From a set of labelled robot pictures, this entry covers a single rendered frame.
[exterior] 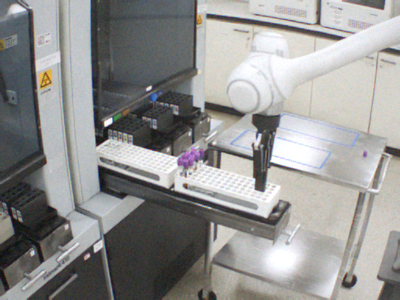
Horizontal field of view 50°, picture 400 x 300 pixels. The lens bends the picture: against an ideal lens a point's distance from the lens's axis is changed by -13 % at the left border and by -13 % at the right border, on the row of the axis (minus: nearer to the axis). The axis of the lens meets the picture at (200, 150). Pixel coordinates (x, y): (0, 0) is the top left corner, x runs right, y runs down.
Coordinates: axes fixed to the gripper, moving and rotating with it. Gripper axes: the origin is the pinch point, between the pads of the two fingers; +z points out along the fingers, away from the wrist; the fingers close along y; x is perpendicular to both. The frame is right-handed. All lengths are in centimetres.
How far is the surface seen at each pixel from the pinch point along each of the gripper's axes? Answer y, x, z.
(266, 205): 5.0, 4.0, 4.4
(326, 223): -118, 3, 90
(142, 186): 6.6, -35.1, 9.5
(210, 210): 6.8, -11.8, 10.2
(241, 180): -2.6, -6.8, 3.8
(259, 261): -37, -9, 62
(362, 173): -33.5, 25.9, 8.0
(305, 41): -229, -52, 14
